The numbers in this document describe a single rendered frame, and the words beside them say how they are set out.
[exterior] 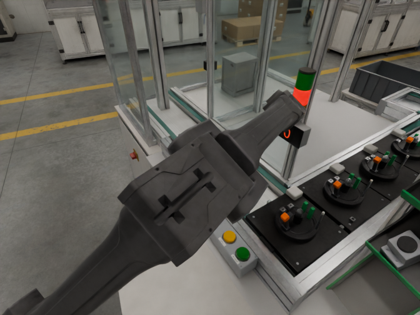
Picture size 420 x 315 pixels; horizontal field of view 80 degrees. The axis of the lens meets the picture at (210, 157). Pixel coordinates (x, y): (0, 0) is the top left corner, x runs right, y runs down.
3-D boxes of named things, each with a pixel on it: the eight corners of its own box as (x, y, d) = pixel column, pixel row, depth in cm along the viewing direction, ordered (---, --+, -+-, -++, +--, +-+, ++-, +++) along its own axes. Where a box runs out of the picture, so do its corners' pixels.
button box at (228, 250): (239, 279, 78) (240, 269, 74) (204, 229, 91) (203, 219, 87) (256, 267, 81) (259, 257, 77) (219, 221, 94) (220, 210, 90)
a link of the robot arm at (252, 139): (157, 159, 28) (221, 232, 28) (183, 127, 25) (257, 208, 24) (267, 99, 63) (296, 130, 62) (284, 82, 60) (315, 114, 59)
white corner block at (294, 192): (292, 204, 94) (295, 197, 92) (284, 196, 97) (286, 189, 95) (301, 199, 96) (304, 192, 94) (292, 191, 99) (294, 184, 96)
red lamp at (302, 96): (300, 107, 78) (304, 92, 74) (288, 100, 81) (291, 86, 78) (310, 103, 80) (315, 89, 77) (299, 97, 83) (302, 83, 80)
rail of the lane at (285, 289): (288, 315, 74) (296, 300, 67) (162, 154, 131) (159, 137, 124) (300, 304, 76) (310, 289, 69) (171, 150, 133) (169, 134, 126)
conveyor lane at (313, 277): (297, 305, 76) (305, 291, 69) (232, 226, 97) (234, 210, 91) (467, 161, 127) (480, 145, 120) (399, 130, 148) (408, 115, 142)
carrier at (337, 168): (349, 234, 84) (364, 211, 76) (295, 190, 100) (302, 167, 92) (388, 204, 94) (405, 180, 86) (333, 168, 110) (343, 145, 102)
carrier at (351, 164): (389, 204, 94) (405, 180, 86) (334, 167, 110) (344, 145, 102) (420, 179, 104) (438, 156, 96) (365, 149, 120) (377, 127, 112)
